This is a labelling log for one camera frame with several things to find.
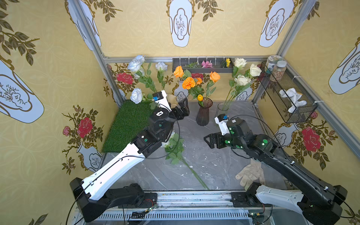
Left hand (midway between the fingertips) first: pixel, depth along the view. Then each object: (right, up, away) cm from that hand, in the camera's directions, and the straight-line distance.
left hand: (173, 101), depth 65 cm
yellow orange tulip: (+14, +3, +16) cm, 22 cm away
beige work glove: (+46, -41, +18) cm, 64 cm away
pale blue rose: (-2, -29, +28) cm, 40 cm away
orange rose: (+15, +14, +21) cm, 29 cm away
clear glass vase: (+31, -2, +30) cm, 44 cm away
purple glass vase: (+19, -8, +37) cm, 42 cm away
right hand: (+19, -16, +6) cm, 26 cm away
